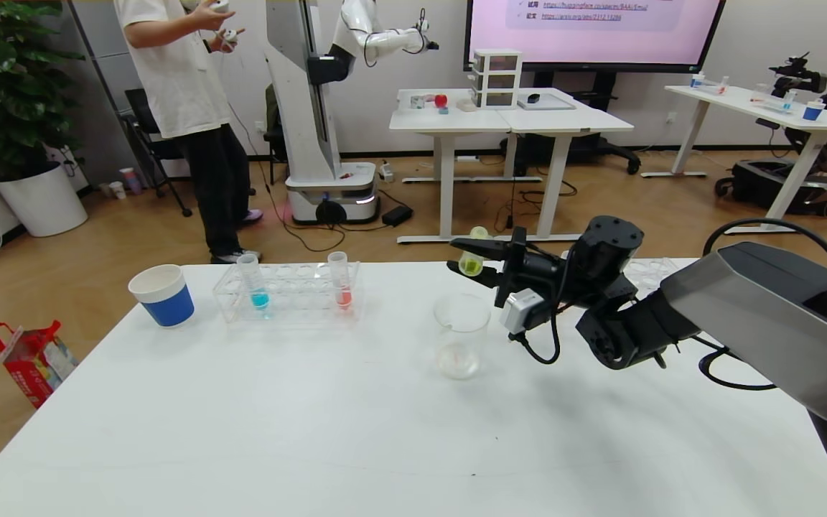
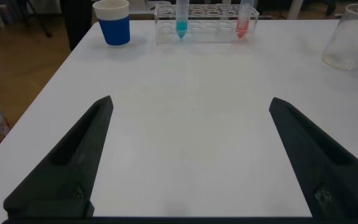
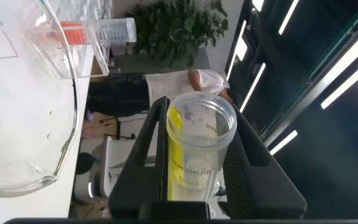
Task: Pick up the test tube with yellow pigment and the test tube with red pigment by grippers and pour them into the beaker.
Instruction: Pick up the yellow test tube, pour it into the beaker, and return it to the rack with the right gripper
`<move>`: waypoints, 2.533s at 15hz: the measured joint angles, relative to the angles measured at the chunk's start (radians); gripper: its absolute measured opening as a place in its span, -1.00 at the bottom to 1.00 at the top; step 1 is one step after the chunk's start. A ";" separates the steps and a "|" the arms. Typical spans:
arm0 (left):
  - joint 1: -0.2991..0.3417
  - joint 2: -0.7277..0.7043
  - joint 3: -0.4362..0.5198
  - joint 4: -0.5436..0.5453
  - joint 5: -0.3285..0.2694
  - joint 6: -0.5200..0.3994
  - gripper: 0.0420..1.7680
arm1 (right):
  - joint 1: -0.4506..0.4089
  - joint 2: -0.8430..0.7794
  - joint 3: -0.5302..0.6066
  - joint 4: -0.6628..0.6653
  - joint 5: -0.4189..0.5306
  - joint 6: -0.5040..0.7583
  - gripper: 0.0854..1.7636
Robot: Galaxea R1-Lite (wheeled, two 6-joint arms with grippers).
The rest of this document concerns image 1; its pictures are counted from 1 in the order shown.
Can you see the green plant in white pot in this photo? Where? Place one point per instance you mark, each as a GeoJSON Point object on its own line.
{"type": "Point", "coordinates": [40, 205]}

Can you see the person in white shirt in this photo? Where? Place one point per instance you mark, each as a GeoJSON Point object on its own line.
{"type": "Point", "coordinates": [176, 79]}

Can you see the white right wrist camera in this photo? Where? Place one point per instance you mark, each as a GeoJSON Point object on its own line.
{"type": "Point", "coordinates": [525, 312]}

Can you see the clear rack with small tubes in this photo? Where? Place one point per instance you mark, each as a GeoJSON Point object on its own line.
{"type": "Point", "coordinates": [772, 103]}
{"type": "Point", "coordinates": [708, 86]}

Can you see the white drawer organizer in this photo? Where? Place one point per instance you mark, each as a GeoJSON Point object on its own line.
{"type": "Point", "coordinates": [497, 79]}

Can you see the black display stand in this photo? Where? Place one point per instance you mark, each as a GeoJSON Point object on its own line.
{"type": "Point", "coordinates": [600, 148]}

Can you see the test tube with blue pigment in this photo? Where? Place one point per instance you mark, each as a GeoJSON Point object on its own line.
{"type": "Point", "coordinates": [259, 298]}

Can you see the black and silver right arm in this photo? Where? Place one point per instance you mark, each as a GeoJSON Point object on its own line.
{"type": "Point", "coordinates": [758, 323]}

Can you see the black power adapter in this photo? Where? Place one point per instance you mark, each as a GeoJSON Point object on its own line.
{"type": "Point", "coordinates": [398, 216]}

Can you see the small white cup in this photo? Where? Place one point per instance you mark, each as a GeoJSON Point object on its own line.
{"type": "Point", "coordinates": [118, 191]}

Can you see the small blue paper cup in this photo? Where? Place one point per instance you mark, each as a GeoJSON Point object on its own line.
{"type": "Point", "coordinates": [813, 113]}

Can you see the white power strip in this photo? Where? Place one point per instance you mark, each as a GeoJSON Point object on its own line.
{"type": "Point", "coordinates": [386, 172]}

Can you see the clear glass beaker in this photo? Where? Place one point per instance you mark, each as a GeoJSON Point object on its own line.
{"type": "Point", "coordinates": [460, 359]}

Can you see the test tube with yellow pigment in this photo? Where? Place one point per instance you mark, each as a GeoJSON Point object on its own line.
{"type": "Point", "coordinates": [471, 267]}

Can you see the large wall display screen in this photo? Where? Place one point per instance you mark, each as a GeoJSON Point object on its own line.
{"type": "Point", "coordinates": [600, 43]}

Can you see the blue and white paper cup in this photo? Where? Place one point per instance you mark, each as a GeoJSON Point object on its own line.
{"type": "Point", "coordinates": [169, 305]}

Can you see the red shopping bag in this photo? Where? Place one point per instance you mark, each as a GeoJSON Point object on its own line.
{"type": "Point", "coordinates": [33, 366]}

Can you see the test tube with pink-red pigment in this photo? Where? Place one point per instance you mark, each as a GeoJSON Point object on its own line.
{"type": "Point", "coordinates": [343, 298]}

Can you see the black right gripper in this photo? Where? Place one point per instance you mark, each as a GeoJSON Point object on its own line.
{"type": "Point", "coordinates": [513, 267]}

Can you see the clear acrylic test tube rack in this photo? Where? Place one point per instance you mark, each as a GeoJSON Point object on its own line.
{"type": "Point", "coordinates": [654, 274]}
{"type": "Point", "coordinates": [295, 301]}

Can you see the white mobile robot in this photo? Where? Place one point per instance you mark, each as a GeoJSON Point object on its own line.
{"type": "Point", "coordinates": [298, 108]}

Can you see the small red object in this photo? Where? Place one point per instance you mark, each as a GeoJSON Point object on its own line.
{"type": "Point", "coordinates": [441, 101]}

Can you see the grey flat tray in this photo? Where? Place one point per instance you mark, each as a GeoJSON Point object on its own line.
{"type": "Point", "coordinates": [546, 104]}

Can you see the black folding chair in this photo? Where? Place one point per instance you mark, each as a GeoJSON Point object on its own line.
{"type": "Point", "coordinates": [144, 115]}

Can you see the black camera rig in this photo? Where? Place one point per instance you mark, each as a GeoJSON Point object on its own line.
{"type": "Point", "coordinates": [797, 74]}

